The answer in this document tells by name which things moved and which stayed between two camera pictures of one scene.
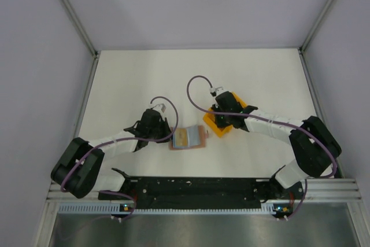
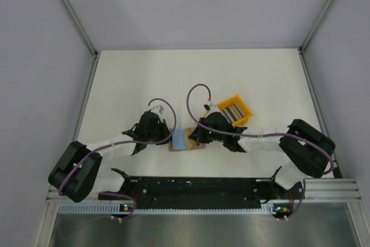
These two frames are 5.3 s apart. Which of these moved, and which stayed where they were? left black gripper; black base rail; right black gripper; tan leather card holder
Moved: right black gripper
Stayed: black base rail; tan leather card holder; left black gripper
